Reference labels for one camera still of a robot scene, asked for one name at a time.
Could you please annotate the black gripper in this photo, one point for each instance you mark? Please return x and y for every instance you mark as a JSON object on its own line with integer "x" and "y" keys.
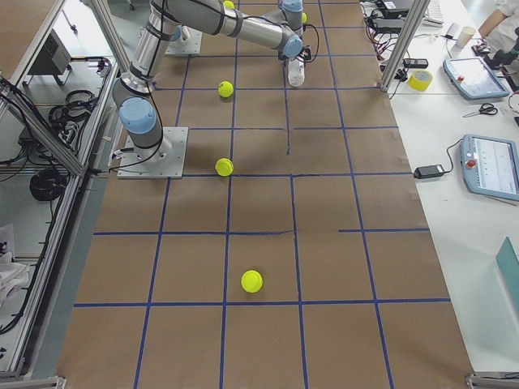
{"x": 293, "y": 57}

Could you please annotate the white blue tennis ball can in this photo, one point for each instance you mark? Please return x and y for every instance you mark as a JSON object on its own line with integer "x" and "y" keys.
{"x": 296, "y": 73}

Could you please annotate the centre back tennis ball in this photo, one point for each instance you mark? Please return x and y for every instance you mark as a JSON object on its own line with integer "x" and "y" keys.
{"x": 224, "y": 167}

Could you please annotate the front tennis ball with print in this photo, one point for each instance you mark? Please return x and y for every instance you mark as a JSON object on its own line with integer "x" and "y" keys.
{"x": 251, "y": 281}

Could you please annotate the yellow tape roll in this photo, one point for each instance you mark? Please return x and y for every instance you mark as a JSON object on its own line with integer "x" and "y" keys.
{"x": 420, "y": 80}

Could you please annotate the paper cup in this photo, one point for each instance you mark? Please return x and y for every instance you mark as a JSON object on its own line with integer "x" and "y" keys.
{"x": 466, "y": 34}

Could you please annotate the upper blue teach pendant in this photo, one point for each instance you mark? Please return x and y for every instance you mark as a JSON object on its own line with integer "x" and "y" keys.
{"x": 474, "y": 79}

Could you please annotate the blue teach pendant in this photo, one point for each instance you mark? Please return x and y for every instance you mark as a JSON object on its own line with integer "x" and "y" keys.
{"x": 474, "y": 79}
{"x": 490, "y": 166}

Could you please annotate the black power adapter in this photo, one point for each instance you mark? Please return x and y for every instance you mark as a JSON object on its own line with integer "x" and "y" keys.
{"x": 429, "y": 171}

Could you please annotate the black scissors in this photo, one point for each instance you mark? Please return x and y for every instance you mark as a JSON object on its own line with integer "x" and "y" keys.
{"x": 485, "y": 109}

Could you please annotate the lower blue teach pendant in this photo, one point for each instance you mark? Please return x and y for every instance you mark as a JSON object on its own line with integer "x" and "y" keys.
{"x": 490, "y": 166}

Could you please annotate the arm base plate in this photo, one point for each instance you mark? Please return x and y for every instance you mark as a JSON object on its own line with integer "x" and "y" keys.
{"x": 167, "y": 162}
{"x": 187, "y": 43}

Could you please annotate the aluminium frame post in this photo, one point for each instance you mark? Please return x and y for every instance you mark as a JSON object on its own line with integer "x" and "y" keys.
{"x": 412, "y": 22}

